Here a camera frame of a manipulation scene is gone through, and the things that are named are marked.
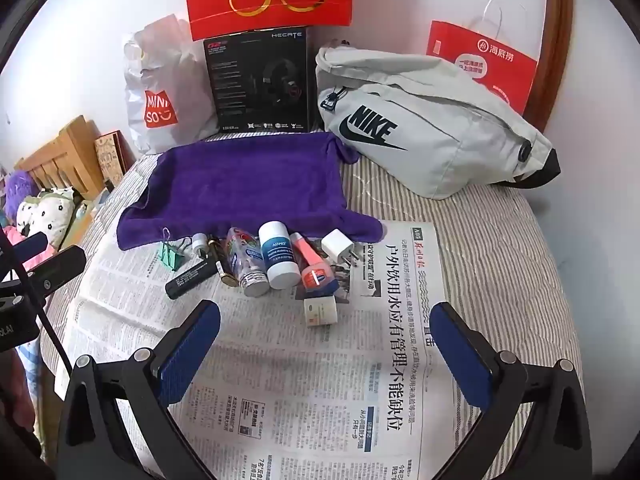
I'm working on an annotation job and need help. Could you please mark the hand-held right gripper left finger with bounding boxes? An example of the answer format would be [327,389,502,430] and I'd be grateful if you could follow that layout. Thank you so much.
[59,300,222,480]

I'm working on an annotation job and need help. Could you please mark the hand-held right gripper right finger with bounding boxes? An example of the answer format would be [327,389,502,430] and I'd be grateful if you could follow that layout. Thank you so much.
[430,301,593,480]

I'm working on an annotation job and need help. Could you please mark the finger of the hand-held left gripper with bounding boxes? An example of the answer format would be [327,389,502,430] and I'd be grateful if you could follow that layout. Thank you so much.
[25,246,87,295]
[7,233,49,263]

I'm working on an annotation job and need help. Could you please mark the black rectangular stick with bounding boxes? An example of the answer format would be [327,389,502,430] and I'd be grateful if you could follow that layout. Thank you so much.
[165,259,217,301]

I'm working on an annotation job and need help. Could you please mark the dark brown gold lighter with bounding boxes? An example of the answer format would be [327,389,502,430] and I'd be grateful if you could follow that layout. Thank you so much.
[207,236,240,288]

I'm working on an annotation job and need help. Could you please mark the green binder clip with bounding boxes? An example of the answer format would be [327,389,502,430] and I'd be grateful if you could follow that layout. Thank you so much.
[159,227,193,273]

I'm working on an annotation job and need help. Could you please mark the small white roll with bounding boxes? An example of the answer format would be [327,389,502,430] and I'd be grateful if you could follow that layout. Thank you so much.
[303,296,337,328]

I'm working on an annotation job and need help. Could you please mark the thin pink tube white cap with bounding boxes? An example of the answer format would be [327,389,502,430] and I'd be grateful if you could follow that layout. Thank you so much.
[289,232,323,270]

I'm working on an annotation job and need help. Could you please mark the white charger plug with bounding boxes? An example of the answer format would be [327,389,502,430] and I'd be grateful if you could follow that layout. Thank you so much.
[320,229,361,267]

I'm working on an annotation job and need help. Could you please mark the white dotted plush toy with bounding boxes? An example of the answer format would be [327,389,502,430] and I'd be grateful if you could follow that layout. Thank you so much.
[15,187,76,251]

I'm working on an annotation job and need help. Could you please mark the purple plush toy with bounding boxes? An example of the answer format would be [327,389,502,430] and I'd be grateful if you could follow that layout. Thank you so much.
[2,170,41,211]

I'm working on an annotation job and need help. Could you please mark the striped bedsheet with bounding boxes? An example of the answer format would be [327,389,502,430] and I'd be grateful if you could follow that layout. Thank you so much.
[37,127,586,480]

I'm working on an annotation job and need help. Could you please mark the clear patterned bottle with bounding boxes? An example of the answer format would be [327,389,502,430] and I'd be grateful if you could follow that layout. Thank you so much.
[226,226,269,297]

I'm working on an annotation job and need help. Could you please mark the wooden headboard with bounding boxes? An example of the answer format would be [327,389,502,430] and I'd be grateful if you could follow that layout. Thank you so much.
[14,115,106,201]

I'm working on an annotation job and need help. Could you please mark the newspaper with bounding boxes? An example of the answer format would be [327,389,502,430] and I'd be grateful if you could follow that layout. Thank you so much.
[70,220,481,480]

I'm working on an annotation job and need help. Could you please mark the brown patterned box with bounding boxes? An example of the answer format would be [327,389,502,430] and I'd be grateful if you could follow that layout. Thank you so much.
[95,130,123,186]

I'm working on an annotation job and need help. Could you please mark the white bottle blue label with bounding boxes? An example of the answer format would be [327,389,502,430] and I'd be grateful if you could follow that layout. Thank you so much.
[258,221,299,290]

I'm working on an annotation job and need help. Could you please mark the purple towel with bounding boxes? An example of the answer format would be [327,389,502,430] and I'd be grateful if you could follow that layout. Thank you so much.
[116,131,386,251]

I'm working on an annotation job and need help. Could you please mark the grey waist bag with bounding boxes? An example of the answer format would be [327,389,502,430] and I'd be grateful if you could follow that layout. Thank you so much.
[315,40,561,202]

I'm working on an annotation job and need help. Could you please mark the white plastic shopping bag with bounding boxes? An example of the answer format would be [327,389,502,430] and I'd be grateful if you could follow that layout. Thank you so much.
[122,14,221,156]

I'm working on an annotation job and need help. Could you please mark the black headset box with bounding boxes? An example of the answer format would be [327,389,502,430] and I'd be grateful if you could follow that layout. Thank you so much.
[202,26,311,135]

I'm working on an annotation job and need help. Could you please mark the red gift bag gold print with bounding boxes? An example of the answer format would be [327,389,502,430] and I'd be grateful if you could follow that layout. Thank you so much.
[183,0,354,41]

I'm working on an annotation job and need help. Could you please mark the black cable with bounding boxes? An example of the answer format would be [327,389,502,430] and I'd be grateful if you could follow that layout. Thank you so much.
[0,232,76,386]

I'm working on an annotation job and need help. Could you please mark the red paper bag white handles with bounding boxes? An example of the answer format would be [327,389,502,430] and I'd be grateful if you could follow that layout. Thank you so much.
[426,0,541,117]

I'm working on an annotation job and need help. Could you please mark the curved brown wooden frame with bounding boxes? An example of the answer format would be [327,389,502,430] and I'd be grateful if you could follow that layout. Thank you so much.
[525,0,576,131]

